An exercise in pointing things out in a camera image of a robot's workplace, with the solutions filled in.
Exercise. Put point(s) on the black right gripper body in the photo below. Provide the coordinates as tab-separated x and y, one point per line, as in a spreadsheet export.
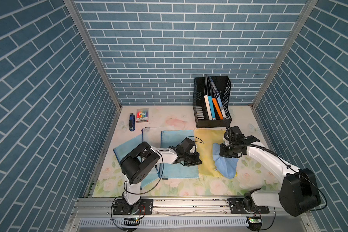
227	151

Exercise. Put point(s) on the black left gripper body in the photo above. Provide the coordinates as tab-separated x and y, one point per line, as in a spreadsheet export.
189	157

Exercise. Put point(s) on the blue microfiber cloth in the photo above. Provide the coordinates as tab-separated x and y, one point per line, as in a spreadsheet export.
226	166

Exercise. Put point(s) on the yellow mesh document bag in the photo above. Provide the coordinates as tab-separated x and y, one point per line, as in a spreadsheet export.
210	137

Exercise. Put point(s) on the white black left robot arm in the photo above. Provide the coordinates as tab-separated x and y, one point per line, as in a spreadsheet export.
132	193

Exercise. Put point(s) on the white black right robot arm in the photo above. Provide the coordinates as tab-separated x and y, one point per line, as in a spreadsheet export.
299	192

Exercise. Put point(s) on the clear mesh document bag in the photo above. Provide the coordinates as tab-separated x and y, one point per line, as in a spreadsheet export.
152	136

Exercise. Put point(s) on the blue document bag far left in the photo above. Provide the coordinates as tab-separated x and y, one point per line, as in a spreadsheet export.
137	161

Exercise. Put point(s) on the orange book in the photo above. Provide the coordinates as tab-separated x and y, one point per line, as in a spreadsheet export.
218	110

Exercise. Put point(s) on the colourful marker pack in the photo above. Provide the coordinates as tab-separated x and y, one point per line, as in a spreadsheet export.
142	115

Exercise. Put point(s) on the blue folder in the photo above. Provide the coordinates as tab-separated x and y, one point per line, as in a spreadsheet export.
217	96

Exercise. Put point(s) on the teal book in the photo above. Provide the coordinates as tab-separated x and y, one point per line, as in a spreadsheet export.
211	107

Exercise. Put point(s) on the blue stapler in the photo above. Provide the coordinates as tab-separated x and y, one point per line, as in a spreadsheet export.
132	122

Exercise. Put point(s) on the black mesh file holder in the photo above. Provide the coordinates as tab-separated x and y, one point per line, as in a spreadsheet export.
203	87

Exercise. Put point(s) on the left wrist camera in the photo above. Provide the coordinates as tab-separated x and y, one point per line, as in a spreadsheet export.
189	145

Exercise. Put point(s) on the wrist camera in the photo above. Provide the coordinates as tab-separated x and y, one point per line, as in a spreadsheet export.
189	145
233	136

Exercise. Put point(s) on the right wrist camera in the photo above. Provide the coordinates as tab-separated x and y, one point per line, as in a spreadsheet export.
233	136

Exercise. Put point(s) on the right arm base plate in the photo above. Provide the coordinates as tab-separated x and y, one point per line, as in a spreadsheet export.
245	206

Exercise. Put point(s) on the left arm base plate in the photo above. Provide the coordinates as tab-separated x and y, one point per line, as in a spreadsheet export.
132	206

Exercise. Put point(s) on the aluminium front rail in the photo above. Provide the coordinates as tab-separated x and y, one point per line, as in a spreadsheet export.
181	212

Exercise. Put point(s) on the aluminium corner post right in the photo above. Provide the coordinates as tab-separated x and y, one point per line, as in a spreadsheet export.
305	13

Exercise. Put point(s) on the aluminium corner post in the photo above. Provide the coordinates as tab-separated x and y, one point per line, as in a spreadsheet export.
76	16
305	13

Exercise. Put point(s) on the aluminium corner post left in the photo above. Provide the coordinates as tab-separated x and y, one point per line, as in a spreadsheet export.
76	16

